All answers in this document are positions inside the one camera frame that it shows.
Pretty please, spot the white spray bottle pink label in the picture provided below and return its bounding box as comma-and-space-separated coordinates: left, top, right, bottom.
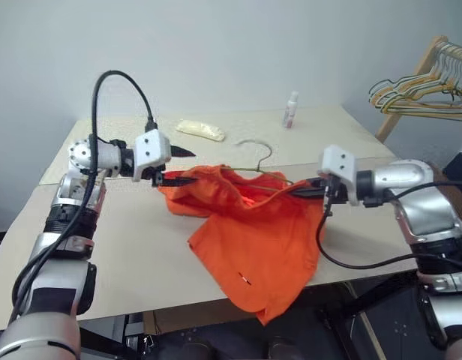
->
283, 91, 301, 131

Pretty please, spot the clear bag of white grains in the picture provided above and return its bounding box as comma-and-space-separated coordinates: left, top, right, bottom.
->
175, 118, 227, 143

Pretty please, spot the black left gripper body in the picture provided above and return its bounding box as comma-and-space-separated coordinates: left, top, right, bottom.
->
147, 163, 168, 188

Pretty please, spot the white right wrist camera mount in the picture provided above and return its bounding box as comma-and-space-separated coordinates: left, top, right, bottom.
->
316, 145, 358, 207

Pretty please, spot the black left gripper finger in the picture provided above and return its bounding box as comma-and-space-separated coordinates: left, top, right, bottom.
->
169, 144, 197, 159
161, 175, 200, 188

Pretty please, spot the olive wire hanger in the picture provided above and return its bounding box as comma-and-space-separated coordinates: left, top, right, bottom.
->
222, 139, 296, 197

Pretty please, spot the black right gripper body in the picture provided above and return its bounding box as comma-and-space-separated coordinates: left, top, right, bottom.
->
322, 175, 349, 206

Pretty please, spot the yellow wire hanger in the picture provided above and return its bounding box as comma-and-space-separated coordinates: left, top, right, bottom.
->
369, 44, 462, 114
379, 46, 462, 124

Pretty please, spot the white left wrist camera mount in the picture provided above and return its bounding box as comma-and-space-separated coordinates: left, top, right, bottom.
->
132, 129, 173, 183

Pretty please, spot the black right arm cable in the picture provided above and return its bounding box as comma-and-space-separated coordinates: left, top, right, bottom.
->
316, 202, 423, 270

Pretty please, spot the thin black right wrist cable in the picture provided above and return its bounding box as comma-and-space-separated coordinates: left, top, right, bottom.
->
364, 180, 462, 209

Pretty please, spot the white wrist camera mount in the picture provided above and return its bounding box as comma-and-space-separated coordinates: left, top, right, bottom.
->
316, 145, 358, 207
132, 129, 173, 183

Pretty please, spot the orange t-shirt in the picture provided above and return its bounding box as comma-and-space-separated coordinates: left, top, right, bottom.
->
157, 163, 328, 327

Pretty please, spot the wooden clothes rack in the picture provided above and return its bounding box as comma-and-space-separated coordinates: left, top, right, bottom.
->
374, 34, 462, 144

